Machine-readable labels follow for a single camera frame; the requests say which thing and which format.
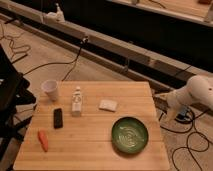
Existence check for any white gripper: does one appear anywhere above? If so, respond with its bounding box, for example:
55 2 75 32
154 91 183 121

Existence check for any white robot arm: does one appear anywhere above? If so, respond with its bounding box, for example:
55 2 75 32
155 75 213 121

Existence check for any green ceramic bowl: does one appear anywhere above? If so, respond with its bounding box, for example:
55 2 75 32
111 117 149 155

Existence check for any white tube bottle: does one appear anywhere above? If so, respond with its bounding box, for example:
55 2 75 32
72 86 82 117

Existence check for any black phone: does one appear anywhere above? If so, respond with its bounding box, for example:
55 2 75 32
53 108 63 129

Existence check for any white paper cup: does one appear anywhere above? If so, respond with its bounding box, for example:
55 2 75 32
41 80 58 101

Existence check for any orange carrot toy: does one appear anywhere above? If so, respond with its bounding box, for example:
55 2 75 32
38 130 48 152

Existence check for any white object on ledge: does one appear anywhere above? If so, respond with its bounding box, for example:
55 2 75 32
46 4 65 22

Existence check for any black floor cable right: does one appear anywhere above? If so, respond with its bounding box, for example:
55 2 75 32
158 108 213 171

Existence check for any black floor cable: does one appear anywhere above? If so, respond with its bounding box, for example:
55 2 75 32
158 108 213 171
0 19 33 64

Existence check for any black cable to wall plug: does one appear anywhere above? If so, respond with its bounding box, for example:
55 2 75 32
23 36 90 82

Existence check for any black chair frame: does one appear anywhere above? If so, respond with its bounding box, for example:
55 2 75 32
0 45 36 161

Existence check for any black floor cable left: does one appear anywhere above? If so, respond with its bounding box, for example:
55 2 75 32
0 19 33 64

